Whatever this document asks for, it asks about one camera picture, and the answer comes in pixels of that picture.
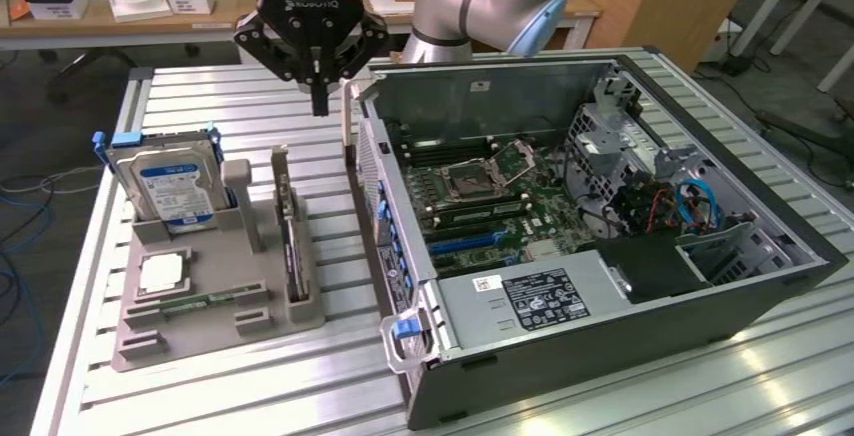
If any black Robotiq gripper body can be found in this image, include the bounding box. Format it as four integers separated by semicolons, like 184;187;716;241
256;0;368;95

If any graphics card with metal bracket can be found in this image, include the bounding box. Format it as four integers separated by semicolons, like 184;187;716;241
271;144;313;305

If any wooden desk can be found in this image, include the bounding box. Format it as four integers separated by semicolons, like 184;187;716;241
0;0;601;52

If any white box with round tape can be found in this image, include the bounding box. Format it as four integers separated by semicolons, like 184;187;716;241
105;0;174;24

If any black chair base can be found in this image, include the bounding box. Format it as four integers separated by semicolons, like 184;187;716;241
37;44;202;103

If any CPU socket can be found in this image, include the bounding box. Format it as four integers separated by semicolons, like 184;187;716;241
443;160;500;203

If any hard disk in blue carrier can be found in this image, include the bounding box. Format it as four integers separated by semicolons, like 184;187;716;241
89;125;225;235

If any open metal socket cover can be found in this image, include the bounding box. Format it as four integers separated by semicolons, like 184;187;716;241
491;138;539;188

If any white box with black lid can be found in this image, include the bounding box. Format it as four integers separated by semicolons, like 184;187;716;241
18;0;90;21

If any black installed RAM stick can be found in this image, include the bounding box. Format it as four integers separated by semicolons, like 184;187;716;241
432;194;529;230

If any green motherboard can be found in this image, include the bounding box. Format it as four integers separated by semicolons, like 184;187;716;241
399;138;581;277

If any metal disk bay cage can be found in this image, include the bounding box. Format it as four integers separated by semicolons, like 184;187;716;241
565;103;676;227

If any blue expansion slot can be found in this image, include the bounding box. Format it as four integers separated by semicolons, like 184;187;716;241
425;232;509;258

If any wooden cabinet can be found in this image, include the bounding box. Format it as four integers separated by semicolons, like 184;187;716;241
585;0;766;73

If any silver CPU chip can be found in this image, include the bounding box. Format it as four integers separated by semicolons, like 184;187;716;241
137;254;188;293

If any green RAM stick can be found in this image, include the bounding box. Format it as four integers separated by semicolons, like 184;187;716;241
156;285;263;313

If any grey 3D-printed parts rack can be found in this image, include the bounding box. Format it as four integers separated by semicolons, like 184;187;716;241
112;158;328;375

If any grey power supply unit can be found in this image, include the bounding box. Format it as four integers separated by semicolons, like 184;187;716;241
432;250;632;350

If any black floor stand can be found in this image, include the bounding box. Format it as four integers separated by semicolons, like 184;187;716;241
755;104;854;158

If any open black PC case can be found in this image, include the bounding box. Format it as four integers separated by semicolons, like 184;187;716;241
339;53;850;432

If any grey floor cable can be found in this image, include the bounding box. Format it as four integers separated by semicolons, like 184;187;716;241
0;165;108;196

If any blue floor cable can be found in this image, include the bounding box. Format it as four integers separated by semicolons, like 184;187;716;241
0;190;56;385

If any blue SATA wire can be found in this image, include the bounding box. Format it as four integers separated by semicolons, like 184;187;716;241
672;178;727;233

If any black plastic air duct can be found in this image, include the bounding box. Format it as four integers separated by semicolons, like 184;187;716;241
595;232;714;306

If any white table frame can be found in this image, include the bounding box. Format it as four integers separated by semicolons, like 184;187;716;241
728;0;854;93

